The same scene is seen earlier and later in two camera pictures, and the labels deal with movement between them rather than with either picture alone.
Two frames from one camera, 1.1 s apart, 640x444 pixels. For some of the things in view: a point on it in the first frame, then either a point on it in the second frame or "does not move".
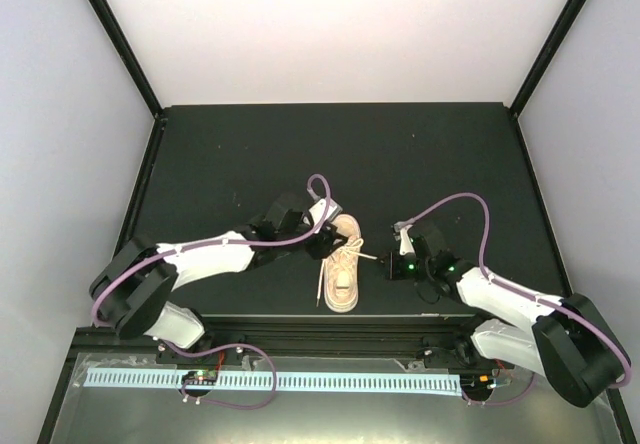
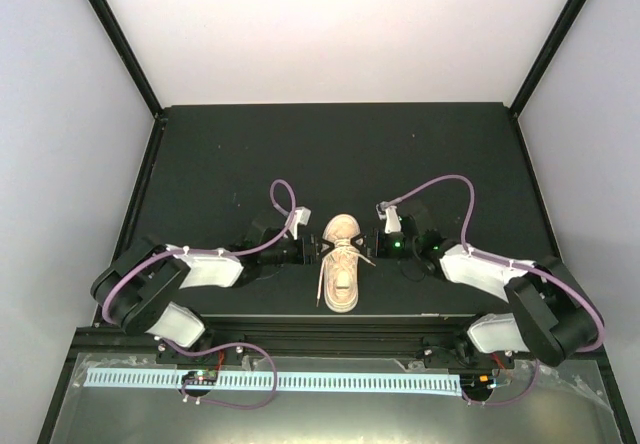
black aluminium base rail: x=342 y=335 does not move
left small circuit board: x=202 y=377 does not move
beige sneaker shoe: x=341 y=275 does not move
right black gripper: x=394 y=268 -> x=374 y=246
